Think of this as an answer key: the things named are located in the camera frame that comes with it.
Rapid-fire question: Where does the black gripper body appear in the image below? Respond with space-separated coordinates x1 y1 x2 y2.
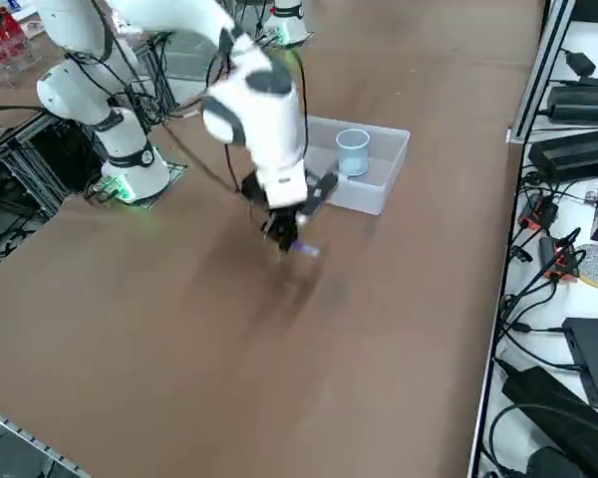
238 173 301 221

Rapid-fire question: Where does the purple marker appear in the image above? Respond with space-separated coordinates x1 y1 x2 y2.
288 239 322 258

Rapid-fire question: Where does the blue pencil holder cup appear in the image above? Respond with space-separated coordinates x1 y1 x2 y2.
334 128 372 177

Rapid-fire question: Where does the clear plastic box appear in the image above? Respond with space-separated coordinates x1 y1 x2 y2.
303 115 412 217

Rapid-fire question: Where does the black flat box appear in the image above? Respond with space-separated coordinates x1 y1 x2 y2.
561 316 598 407

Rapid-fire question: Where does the orange black connector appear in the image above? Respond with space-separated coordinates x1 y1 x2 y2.
519 194 561 231
537 237 583 282

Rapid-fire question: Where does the large black power brick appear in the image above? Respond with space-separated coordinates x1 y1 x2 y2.
527 129 598 183

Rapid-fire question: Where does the red parts acrylic rack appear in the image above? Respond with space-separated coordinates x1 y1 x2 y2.
0 6 44 91

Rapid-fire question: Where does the long black power brick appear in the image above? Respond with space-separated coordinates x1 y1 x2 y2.
499 365 598 452

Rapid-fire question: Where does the small black power adapter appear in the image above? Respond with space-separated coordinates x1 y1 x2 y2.
563 49 598 78

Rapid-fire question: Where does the black round object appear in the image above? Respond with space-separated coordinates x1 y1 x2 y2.
526 444 597 478

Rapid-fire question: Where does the black wrist camera silver lens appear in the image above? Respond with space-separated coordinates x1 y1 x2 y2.
298 171 341 221

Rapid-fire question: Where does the aluminium frame post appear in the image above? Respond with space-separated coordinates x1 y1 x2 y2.
509 0 575 145

